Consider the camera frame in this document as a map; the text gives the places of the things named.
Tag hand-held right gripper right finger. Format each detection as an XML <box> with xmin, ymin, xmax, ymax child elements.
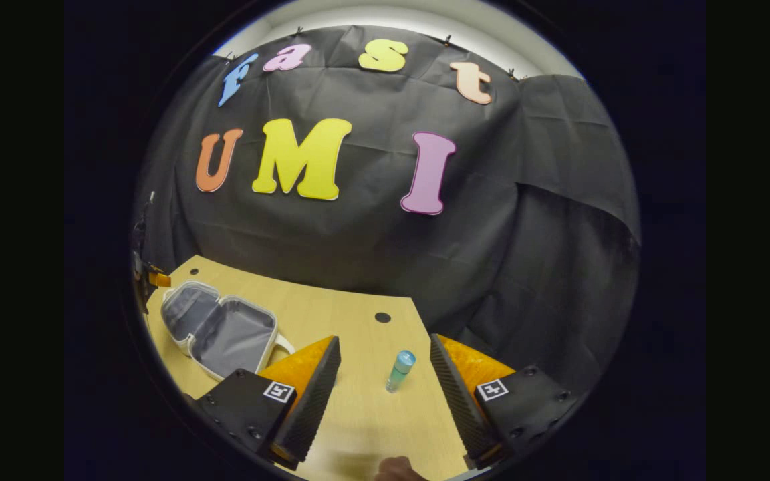
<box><xmin>428</xmin><ymin>334</ymin><xmax>581</xmax><ymax>474</ymax></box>

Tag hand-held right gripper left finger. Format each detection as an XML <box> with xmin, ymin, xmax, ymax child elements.
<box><xmin>197</xmin><ymin>335</ymin><xmax>342</xmax><ymax>471</ymax></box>

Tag blue capped bottle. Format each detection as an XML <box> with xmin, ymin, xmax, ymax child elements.
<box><xmin>385</xmin><ymin>350</ymin><xmax>417</xmax><ymax>395</ymax></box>

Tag white suitcase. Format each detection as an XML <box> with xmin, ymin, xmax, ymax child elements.
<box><xmin>160</xmin><ymin>280</ymin><xmax>296</xmax><ymax>383</ymax></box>

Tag black backdrop cloth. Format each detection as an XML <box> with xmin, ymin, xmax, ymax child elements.
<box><xmin>134</xmin><ymin>25</ymin><xmax>641</xmax><ymax>402</ymax></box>

